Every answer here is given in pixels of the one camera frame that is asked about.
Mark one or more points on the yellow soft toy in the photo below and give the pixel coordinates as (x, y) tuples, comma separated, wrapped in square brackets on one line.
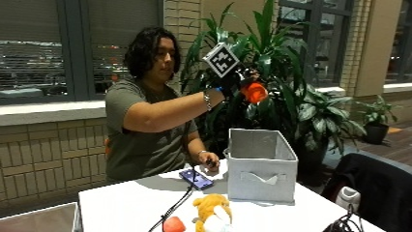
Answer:
[(210, 211)]

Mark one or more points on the the person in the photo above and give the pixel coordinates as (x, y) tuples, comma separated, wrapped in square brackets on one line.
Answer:
[(142, 141)]

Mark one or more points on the dark framed window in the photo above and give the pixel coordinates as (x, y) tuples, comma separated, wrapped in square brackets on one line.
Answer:
[(318, 38)]

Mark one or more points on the black jacket on chair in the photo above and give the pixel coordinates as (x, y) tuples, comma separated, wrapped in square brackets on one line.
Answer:
[(378, 187)]

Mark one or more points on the grey fabric storage box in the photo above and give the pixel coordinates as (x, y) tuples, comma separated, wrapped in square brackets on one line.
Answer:
[(262, 174)]

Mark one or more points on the purple phone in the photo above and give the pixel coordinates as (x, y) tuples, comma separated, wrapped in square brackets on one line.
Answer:
[(197, 179)]

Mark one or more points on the tall green leafy plant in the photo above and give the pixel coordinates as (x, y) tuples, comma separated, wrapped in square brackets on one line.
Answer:
[(275, 51)]

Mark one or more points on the large window with blinds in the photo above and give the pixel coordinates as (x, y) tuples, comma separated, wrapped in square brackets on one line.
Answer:
[(39, 48)]

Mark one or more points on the red round toy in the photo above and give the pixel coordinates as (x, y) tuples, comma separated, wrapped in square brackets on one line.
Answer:
[(174, 225)]

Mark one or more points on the white cube with black markers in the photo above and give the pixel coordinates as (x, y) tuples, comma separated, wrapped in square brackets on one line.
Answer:
[(222, 60)]

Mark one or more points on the narrow dark window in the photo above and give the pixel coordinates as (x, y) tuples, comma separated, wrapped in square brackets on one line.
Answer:
[(401, 42)]

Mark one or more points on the white plastic device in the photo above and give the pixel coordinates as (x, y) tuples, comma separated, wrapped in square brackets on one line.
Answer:
[(347, 198)]

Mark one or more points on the large black plant pot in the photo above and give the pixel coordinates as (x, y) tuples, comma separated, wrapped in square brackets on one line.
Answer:
[(311, 161)]

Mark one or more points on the small green potted plant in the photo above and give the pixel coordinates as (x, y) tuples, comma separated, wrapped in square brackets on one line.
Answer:
[(378, 111)]

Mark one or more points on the broad-leaf green plant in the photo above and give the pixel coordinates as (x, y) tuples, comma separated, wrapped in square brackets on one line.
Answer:
[(322, 116)]

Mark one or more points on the small black device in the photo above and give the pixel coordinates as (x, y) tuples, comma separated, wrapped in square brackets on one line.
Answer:
[(211, 162)]

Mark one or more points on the orange chair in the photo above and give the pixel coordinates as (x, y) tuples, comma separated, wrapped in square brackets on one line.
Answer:
[(107, 146)]

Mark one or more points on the small black plant pot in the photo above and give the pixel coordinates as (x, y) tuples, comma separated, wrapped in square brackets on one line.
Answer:
[(377, 133)]

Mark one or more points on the orange round toy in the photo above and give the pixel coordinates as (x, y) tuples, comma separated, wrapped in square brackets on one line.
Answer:
[(255, 92)]

